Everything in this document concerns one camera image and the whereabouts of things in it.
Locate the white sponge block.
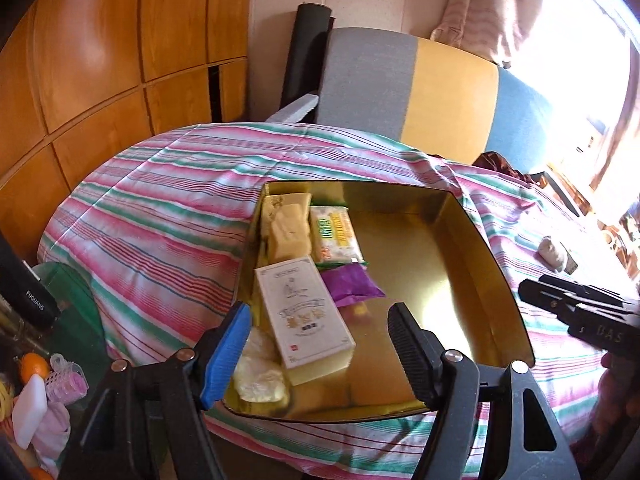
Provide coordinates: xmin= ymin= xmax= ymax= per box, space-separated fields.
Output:
xmin=12 ymin=375 xmax=48 ymax=449

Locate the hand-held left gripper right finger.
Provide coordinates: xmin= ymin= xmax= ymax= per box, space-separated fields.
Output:
xmin=387 ymin=301 xmax=581 ymax=480

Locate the pale patterned curtain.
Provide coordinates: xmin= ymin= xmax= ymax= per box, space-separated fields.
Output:
xmin=430 ymin=0 xmax=543 ymax=68

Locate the person's right hand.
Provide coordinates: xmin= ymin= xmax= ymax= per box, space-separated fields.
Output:
xmin=595 ymin=352 xmax=640 ymax=436

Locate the brown cloth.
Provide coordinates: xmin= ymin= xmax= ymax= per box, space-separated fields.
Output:
xmin=472 ymin=152 xmax=526 ymax=181

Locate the pink cloth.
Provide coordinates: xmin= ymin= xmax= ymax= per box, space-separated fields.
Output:
xmin=32 ymin=402 xmax=72 ymax=462

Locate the white green snack packet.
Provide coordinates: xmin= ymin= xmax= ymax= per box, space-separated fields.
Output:
xmin=309 ymin=205 xmax=367 ymax=264

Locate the small grey wrapped item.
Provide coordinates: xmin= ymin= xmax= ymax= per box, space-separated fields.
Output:
xmin=537 ymin=236 xmax=567 ymax=271

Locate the white snack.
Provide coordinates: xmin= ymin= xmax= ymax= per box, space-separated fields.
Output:
xmin=232 ymin=327 xmax=292 ymax=407

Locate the wooden wardrobe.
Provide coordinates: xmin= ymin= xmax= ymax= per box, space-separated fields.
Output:
xmin=0 ymin=0 xmax=253 ymax=266

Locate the square metal tin box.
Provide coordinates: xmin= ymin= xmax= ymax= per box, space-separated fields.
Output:
xmin=222 ymin=180 xmax=536 ymax=423

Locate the pink hair roller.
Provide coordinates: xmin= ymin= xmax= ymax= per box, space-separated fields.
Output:
xmin=45 ymin=355 xmax=89 ymax=404

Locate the black bottle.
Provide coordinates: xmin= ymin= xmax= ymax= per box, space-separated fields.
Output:
xmin=0 ymin=232 xmax=62 ymax=332

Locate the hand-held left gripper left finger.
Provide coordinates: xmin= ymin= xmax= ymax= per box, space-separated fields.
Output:
xmin=60 ymin=301 xmax=253 ymax=480

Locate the purple snack packet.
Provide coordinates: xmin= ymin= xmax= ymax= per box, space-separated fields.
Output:
xmin=320 ymin=264 xmax=387 ymax=309

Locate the black rolled mat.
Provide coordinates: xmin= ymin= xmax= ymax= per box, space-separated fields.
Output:
xmin=280 ymin=3 xmax=335 ymax=111

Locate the grey yellow blue cushion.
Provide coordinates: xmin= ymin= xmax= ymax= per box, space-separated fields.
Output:
xmin=315 ymin=27 xmax=556 ymax=176

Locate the white foam piece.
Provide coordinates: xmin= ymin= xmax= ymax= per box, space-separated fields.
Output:
xmin=264 ymin=92 xmax=319 ymax=123

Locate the green glass side table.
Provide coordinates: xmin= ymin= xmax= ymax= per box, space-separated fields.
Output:
xmin=37 ymin=262 xmax=109 ymax=396

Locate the pink green striped blanket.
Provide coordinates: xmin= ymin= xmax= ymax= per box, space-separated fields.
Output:
xmin=37 ymin=121 xmax=626 ymax=480

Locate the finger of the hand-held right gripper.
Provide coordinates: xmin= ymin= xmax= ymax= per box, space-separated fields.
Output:
xmin=518 ymin=279 xmax=596 ymax=318
xmin=540 ymin=275 xmax=626 ymax=306

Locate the white printed carton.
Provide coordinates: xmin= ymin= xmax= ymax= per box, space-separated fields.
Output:
xmin=254 ymin=256 xmax=357 ymax=387

